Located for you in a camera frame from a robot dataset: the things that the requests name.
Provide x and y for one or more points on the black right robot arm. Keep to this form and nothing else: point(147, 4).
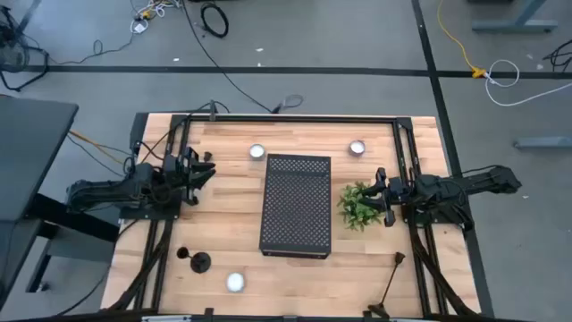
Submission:
point(447, 185)

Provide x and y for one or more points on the grey desk foot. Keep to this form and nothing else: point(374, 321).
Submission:
point(543, 142)

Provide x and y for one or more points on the tall black candlestick holder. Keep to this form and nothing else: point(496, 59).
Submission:
point(398, 256)

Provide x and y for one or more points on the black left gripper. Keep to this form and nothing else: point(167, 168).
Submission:
point(179, 172)

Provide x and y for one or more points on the grey desk leg frame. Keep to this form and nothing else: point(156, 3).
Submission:
point(514, 26)

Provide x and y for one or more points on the green potted plant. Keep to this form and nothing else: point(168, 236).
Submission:
point(355, 210)

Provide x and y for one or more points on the black aluminium rig frame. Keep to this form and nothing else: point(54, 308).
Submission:
point(290, 119)

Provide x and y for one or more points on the black perforated metal shelf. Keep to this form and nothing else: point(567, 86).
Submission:
point(295, 205)

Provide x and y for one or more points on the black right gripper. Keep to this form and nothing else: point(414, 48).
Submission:
point(397, 190)

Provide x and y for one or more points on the dark grey desk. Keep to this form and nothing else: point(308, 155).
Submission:
point(31, 147)

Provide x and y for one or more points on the white leaf-patterned candle tin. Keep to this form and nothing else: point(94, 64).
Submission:
point(235, 282)

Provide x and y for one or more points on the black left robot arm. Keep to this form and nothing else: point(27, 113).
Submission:
point(111, 192)

